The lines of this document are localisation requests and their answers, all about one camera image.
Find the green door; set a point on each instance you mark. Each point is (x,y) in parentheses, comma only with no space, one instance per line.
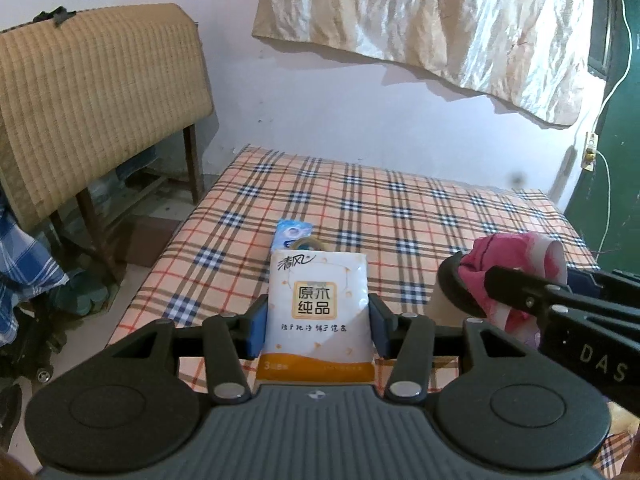
(620,185)

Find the white wall socket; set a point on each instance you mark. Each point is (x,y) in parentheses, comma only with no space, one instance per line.
(591,152)

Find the grey green slippers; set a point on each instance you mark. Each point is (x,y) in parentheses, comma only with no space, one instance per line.
(82,295)

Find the wooden chair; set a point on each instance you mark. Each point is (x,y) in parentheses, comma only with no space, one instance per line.
(192,160)

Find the brown box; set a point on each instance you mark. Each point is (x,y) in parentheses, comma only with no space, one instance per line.
(150,240)

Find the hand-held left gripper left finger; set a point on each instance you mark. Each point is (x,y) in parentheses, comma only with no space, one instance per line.
(257,325)

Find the blue plaid shirt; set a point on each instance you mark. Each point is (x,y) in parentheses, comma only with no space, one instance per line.
(20,270)

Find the pink sock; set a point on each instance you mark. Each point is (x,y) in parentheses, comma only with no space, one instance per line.
(505,250)

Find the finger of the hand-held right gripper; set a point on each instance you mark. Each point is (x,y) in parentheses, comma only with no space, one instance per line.
(525,290)
(610,284)

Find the clear tape roll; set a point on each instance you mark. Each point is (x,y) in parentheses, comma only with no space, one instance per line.
(296,244)

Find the plaid tablecloth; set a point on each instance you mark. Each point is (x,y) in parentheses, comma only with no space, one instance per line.
(400,210)

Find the white orange tissue packet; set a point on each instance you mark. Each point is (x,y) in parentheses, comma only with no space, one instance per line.
(315,340)

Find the black wheeled cart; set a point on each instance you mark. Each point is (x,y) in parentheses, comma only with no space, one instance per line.
(30,350)

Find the beige cup with black lid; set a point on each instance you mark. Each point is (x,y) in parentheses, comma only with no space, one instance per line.
(445,306)

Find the small blue white packet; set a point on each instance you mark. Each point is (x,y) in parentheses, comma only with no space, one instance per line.
(292,232)

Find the beige shiny curtain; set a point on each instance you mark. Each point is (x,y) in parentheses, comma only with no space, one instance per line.
(425,10)

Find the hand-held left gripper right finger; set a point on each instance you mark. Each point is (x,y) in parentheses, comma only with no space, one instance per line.
(378,327)

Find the woven straw mat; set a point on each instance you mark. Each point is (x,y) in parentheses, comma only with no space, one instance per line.
(100,85)

